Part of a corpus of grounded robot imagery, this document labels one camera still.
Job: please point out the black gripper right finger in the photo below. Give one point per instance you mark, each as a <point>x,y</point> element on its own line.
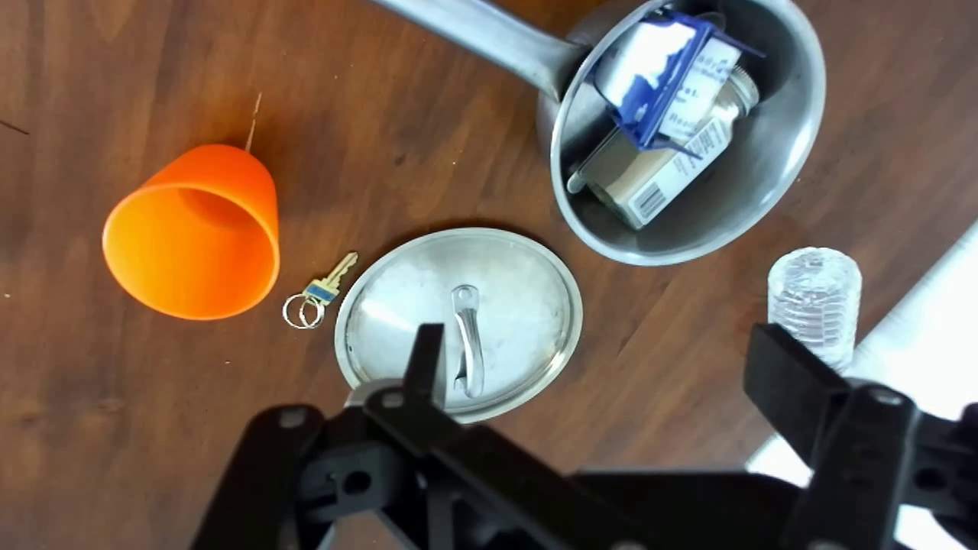
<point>865,454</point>

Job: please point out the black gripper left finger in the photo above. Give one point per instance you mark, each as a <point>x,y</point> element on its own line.
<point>409,438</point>

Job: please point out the clear plastic water bottle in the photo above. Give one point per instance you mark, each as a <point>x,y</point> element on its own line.
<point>815,301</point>

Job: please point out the silver pot lid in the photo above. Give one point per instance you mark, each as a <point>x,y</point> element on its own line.
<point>510,293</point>

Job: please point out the blue white carton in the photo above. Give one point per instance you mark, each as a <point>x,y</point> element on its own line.
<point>651,184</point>
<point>669,76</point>

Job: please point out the orange plastic cup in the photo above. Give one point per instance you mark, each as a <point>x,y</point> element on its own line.
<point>194,239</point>

